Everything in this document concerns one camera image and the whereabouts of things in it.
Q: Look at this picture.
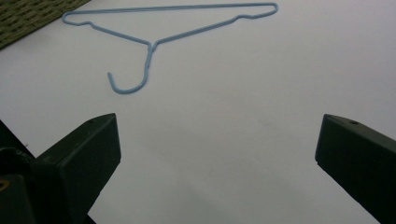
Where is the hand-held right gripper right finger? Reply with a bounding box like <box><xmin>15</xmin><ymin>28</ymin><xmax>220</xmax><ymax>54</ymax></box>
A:
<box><xmin>315</xmin><ymin>113</ymin><xmax>396</xmax><ymax>224</ymax></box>

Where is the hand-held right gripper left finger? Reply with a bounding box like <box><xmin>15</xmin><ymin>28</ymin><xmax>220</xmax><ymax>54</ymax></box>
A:
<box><xmin>30</xmin><ymin>112</ymin><xmax>122</xmax><ymax>224</ymax></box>

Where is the light blue wire clothes hanger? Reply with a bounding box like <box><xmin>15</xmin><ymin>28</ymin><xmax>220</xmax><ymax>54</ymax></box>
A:
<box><xmin>61</xmin><ymin>2</ymin><xmax>279</xmax><ymax>95</ymax></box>

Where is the green woven mat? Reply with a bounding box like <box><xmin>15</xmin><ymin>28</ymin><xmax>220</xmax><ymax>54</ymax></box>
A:
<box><xmin>0</xmin><ymin>0</ymin><xmax>92</xmax><ymax>50</ymax></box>

